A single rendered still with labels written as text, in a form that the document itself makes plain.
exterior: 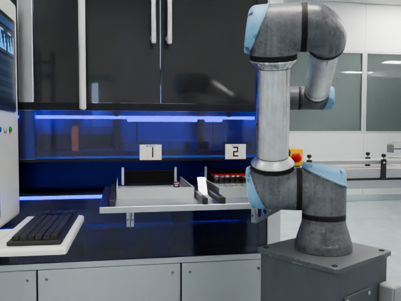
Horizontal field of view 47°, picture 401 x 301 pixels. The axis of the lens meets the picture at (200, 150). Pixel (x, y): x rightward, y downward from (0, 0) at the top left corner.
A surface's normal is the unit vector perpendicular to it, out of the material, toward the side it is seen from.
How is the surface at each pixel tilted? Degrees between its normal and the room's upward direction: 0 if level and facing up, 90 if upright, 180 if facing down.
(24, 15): 90
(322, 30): 107
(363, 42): 90
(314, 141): 90
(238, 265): 90
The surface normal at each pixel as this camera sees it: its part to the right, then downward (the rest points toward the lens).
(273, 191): -0.08, 0.32
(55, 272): 0.18, 0.05
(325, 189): -0.16, 0.05
